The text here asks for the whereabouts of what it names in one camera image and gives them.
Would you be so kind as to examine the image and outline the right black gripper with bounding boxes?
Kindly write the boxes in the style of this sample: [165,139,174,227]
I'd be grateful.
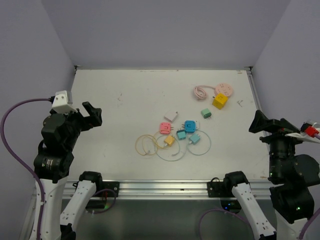
[249,108,310,179]

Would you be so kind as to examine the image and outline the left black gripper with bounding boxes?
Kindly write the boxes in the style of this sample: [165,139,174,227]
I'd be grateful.
[59,100,102,150]

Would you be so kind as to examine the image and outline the yellow cube socket adapter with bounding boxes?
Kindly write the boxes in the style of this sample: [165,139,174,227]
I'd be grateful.
[212,93,228,110]

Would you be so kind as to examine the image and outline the round pink power strip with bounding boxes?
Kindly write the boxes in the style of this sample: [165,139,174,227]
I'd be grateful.
[214,83,234,97]

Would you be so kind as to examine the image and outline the green plug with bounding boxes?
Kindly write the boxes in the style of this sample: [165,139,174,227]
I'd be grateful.
[200,108,212,119]

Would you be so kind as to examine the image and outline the light blue cable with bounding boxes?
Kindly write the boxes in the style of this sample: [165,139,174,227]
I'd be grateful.
[153,129,213,162]

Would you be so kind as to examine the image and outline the white socket adapter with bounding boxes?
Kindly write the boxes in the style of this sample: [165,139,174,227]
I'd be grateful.
[195,121,200,130]

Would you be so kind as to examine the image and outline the pink cable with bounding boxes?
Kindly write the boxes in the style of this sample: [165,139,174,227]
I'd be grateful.
[193,84,216,102]

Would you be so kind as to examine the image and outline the light blue charger plug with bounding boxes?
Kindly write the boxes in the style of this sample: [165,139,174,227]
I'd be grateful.
[188,133,201,145]

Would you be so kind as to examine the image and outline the pink socket adapter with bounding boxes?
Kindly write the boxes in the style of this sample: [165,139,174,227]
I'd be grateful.
[159,122,174,135]

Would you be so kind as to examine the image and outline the blue power socket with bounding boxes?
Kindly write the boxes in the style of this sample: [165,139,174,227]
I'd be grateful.
[184,120,197,134]

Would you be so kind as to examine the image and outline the white usb charger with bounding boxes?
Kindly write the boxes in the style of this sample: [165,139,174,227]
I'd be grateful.
[163,110,179,124]

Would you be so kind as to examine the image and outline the yellow charger plug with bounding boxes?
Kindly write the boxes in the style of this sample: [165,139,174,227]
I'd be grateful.
[163,135,175,148]

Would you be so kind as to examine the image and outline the teal charger plug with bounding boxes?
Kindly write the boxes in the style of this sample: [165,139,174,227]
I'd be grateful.
[176,129,187,141]

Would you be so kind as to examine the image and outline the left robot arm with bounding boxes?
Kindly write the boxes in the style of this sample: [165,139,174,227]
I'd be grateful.
[30,101,104,240]

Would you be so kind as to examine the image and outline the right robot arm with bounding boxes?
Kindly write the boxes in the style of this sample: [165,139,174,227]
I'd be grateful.
[222,110,320,240]

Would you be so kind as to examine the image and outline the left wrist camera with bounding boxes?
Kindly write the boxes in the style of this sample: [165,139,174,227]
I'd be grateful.
[50,90,78,115]

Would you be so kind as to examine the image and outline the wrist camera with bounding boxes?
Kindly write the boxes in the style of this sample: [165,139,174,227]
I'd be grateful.
[50,90,78,115]
[285,120,320,144]

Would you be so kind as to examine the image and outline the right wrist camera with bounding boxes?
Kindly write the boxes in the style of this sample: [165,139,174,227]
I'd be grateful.
[285,120,320,144]

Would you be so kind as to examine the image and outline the left black mount plate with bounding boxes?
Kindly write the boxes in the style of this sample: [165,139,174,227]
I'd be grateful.
[99,181,120,198]

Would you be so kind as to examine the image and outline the black mount plate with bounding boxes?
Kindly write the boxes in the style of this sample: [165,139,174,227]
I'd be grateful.
[99,181,120,198]
[206,177,234,198]

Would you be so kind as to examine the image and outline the right black mount plate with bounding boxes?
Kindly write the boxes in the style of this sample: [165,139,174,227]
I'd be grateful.
[206,177,234,198]

